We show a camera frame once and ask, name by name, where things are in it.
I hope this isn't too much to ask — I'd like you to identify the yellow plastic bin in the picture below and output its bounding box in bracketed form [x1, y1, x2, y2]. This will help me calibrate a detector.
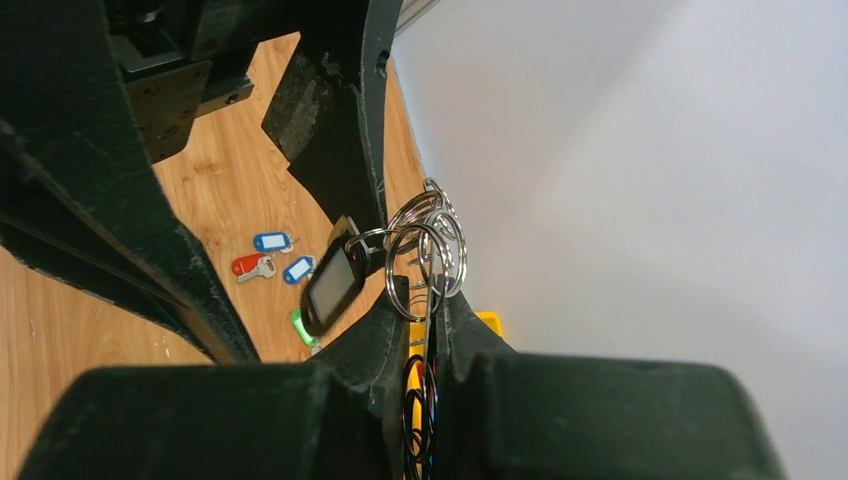
[405, 311, 505, 465]

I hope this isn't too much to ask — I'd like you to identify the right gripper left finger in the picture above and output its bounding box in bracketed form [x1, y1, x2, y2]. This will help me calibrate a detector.
[19, 294, 409, 479]

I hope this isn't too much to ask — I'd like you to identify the green key tag with key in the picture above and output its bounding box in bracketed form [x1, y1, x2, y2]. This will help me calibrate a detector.
[290, 308, 322, 355]

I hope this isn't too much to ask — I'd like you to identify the black key tag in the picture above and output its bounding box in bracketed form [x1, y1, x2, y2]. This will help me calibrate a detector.
[300, 215, 369, 337]

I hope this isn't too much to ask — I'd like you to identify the red head key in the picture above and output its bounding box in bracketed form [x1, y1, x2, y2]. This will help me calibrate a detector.
[230, 253, 277, 283]

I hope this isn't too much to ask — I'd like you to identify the metal key organizer blue handle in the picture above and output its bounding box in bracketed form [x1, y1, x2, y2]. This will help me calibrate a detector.
[342, 177, 467, 479]

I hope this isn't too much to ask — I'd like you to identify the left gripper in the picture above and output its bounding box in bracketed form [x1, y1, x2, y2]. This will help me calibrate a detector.
[1, 1, 402, 364]

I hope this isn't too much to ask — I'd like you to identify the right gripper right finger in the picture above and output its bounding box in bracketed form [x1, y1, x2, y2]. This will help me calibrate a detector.
[433, 295, 785, 479]

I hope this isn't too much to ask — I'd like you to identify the blue key tag left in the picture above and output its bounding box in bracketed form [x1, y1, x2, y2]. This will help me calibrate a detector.
[282, 255, 317, 285]

